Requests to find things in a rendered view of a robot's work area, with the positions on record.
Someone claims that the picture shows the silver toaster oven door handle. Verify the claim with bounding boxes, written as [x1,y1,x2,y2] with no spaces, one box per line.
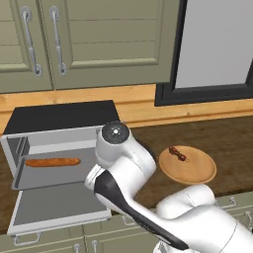
[12,231,42,247]

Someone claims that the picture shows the olive drawer front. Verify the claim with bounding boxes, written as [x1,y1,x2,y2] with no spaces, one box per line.
[212,190,253,219]
[82,211,159,237]

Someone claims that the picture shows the grey toaster oven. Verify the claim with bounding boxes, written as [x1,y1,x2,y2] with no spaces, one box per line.
[0,100,122,186]

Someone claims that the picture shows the olive base cupboard door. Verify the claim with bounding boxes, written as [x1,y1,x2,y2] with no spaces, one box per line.
[0,236,87,253]
[84,228,162,253]

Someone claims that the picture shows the olive wall cupboard door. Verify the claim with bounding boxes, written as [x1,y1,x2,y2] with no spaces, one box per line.
[37,0,181,91]
[0,0,54,95]

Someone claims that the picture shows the brown kebab skewer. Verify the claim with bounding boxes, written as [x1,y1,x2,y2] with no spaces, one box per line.
[168,145,190,163]

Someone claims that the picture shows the round wooden plate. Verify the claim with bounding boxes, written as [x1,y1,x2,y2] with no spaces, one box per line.
[158,144,218,186]

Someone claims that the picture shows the brown baguette bread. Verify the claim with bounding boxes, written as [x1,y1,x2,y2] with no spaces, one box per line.
[25,157,81,168]

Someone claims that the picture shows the grey toaster oven door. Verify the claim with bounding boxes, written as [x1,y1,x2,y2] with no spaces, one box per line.
[6,181,113,237]

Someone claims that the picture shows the black framed window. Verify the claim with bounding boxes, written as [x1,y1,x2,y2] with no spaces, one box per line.
[154,0,253,108]

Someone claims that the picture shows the silver drawer handle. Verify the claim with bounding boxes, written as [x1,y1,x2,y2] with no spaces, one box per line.
[122,214,136,227]
[214,196,238,210]

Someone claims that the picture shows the grey oven tray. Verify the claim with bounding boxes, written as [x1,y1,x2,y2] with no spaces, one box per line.
[11,146,100,192]

